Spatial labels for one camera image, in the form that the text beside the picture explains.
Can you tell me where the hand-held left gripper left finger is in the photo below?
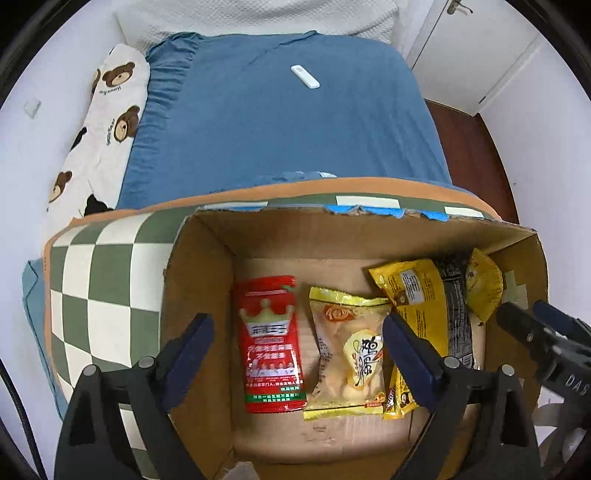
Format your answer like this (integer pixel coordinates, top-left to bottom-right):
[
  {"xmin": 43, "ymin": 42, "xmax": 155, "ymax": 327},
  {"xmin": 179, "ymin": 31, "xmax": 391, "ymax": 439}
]
[{"xmin": 54, "ymin": 313, "xmax": 215, "ymax": 480}]

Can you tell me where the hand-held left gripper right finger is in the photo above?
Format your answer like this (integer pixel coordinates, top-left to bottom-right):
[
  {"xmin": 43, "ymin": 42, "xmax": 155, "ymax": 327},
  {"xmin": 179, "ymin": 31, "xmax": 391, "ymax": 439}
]
[{"xmin": 382, "ymin": 313, "xmax": 542, "ymax": 480}]

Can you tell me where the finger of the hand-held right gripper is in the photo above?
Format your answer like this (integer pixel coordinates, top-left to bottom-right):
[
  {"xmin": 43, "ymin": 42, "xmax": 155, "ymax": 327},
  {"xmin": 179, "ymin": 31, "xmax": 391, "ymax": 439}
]
[
  {"xmin": 496, "ymin": 301, "xmax": 557, "ymax": 358},
  {"xmin": 532, "ymin": 300, "xmax": 591, "ymax": 340}
]

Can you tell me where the brown cardboard box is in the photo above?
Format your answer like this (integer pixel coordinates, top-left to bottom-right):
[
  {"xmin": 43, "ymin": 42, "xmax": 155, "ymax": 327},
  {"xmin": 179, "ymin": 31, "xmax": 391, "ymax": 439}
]
[{"xmin": 159, "ymin": 206, "xmax": 549, "ymax": 480}]

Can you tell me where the round yellow snack packet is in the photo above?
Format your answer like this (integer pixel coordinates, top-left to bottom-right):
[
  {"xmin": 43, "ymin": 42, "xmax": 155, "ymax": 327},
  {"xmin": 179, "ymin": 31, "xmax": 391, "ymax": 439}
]
[{"xmin": 465, "ymin": 248, "xmax": 504, "ymax": 324}]

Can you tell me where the clear yellow snack packet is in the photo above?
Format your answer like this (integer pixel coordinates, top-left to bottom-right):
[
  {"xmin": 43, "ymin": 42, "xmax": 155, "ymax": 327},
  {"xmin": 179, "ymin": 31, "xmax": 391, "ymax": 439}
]
[{"xmin": 303, "ymin": 286, "xmax": 393, "ymax": 422}]

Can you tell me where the large yellow snack packet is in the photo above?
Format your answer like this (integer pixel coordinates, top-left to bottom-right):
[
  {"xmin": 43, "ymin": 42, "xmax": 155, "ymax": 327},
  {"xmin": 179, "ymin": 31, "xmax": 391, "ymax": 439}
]
[{"xmin": 368, "ymin": 258, "xmax": 451, "ymax": 420}]

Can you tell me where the black snack packet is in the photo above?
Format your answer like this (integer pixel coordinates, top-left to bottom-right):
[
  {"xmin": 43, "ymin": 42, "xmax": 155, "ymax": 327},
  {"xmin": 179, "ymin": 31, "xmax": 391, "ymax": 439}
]
[{"xmin": 434, "ymin": 258, "xmax": 476, "ymax": 370}]

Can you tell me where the red crown print snack packet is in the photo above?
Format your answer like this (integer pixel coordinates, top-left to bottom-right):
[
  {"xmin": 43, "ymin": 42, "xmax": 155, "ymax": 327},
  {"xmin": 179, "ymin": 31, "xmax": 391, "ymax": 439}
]
[{"xmin": 232, "ymin": 275, "xmax": 308, "ymax": 415}]

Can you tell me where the green white checkered mat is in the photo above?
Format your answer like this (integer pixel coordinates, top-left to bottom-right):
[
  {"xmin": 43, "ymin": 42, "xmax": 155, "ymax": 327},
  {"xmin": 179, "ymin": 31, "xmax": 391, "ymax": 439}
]
[{"xmin": 42, "ymin": 178, "xmax": 506, "ymax": 480}]

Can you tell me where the bear print pillow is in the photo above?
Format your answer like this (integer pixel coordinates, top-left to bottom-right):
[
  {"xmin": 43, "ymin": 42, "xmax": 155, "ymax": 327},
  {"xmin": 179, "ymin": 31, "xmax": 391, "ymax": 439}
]
[{"xmin": 46, "ymin": 44, "xmax": 151, "ymax": 227}]

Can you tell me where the blue bed sheet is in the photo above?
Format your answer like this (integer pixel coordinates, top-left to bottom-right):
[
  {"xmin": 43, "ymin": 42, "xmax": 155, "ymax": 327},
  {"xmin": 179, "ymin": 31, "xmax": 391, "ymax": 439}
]
[{"xmin": 21, "ymin": 31, "xmax": 467, "ymax": 421}]

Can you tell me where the white door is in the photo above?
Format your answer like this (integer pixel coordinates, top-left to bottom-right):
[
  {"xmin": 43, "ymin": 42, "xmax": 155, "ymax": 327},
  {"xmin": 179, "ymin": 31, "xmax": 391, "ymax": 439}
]
[{"xmin": 409, "ymin": 0, "xmax": 542, "ymax": 117}]

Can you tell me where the white remote control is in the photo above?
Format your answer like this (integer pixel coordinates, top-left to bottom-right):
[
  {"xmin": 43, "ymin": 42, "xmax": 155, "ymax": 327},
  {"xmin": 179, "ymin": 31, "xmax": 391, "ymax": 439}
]
[{"xmin": 290, "ymin": 65, "xmax": 321, "ymax": 90}]

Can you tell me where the white quilt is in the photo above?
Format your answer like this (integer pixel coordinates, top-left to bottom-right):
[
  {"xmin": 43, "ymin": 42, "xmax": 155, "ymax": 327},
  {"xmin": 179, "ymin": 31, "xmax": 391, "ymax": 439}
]
[{"xmin": 113, "ymin": 0, "xmax": 407, "ymax": 58}]

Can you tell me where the white fabric strap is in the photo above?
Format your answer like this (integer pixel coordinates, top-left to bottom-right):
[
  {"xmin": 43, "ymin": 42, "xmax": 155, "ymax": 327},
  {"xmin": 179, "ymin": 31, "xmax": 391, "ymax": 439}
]
[{"xmin": 533, "ymin": 399, "xmax": 591, "ymax": 467}]

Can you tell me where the black cable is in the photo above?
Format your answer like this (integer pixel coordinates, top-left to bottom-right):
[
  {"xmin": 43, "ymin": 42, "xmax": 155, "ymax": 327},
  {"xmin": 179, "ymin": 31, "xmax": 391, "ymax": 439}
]
[{"xmin": 0, "ymin": 357, "xmax": 48, "ymax": 480}]

